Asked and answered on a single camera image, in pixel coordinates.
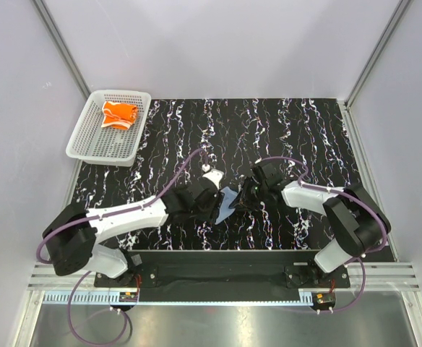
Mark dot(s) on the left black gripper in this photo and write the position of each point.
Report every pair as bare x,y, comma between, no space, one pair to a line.
211,214

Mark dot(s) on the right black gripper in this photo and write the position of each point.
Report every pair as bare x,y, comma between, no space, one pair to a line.
243,199

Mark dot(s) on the light blue towel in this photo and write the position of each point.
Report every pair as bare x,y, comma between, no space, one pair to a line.
226,208

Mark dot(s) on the orange white patterned towel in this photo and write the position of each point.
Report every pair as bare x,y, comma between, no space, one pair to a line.
119,115

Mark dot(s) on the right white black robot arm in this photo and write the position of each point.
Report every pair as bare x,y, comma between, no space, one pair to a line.
358,224

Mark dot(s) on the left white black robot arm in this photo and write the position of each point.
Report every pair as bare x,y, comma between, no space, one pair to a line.
74,239

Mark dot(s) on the black marble pattern mat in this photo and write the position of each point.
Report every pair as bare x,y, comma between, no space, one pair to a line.
292,132

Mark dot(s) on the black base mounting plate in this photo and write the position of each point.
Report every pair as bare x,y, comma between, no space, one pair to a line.
291,268

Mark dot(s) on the white plastic basket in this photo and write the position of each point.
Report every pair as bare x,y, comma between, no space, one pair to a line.
93,144

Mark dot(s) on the left small electronics box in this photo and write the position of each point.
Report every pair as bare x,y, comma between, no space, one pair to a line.
129,296

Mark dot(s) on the small electronics box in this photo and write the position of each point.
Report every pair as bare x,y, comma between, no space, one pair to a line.
129,296
325,299

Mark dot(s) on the right small electronics box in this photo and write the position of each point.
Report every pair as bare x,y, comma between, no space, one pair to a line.
325,299

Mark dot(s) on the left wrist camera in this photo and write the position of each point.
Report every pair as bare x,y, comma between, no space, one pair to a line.
213,175

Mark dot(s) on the aluminium frame rail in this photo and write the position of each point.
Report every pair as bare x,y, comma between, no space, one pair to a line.
380,276

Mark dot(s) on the slotted cable duct rail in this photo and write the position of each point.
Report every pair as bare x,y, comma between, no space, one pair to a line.
293,299

